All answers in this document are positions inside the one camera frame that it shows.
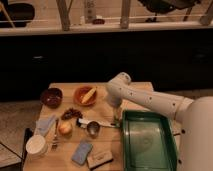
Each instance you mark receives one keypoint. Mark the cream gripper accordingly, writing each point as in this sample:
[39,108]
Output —
[117,110]

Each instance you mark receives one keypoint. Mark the green pepper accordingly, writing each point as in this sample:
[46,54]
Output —
[117,121]

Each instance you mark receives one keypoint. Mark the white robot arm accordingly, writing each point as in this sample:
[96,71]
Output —
[195,116]

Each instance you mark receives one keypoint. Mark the small metal cup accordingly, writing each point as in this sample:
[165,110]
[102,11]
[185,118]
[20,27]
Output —
[93,129]

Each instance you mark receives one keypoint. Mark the white cup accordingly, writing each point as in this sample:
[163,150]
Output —
[36,146]

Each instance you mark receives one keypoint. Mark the yellow corn cob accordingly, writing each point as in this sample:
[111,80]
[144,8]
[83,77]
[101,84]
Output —
[88,95]

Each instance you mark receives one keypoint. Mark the orange bowl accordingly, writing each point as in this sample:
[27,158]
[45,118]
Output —
[79,94]

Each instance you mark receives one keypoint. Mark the dark grape bunch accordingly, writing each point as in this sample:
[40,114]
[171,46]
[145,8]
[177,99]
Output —
[71,113]

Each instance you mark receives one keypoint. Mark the green plastic tray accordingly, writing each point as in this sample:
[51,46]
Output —
[148,142]

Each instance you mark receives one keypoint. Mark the blue sponge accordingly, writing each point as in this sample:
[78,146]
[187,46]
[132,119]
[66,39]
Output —
[81,152]

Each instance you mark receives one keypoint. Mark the wooden block brush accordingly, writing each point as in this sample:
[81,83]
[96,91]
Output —
[98,159]

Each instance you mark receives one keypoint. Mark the yellow apple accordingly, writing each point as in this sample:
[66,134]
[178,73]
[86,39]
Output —
[65,128]

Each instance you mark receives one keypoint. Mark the dark purple bowl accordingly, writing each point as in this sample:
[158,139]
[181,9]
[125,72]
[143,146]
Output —
[51,97]

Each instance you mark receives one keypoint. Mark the metal fork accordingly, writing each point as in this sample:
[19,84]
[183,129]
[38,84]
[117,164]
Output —
[55,139]

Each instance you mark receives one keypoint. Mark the grey blue cloth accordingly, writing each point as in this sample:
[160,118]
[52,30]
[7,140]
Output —
[43,125]

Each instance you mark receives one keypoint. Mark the black office chair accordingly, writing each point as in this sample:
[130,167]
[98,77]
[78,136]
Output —
[167,6]

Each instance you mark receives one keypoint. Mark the black round seat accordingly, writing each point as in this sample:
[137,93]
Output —
[20,13]

